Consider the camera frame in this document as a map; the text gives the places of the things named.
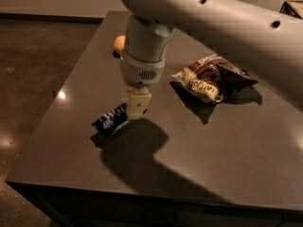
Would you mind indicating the black wire basket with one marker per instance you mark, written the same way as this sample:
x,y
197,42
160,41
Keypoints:
x,y
292,8

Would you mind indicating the blue rxbar blueberry wrapper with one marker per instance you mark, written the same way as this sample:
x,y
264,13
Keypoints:
x,y
113,120

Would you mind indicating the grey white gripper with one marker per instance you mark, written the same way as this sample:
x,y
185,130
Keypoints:
x,y
141,72

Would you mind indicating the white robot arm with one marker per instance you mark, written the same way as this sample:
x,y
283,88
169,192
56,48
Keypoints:
x,y
267,44

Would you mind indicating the brown and cream chip bag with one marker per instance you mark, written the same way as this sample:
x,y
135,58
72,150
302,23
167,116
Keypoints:
x,y
213,79

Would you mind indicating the orange fruit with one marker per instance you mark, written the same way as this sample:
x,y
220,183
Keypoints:
x,y
119,44

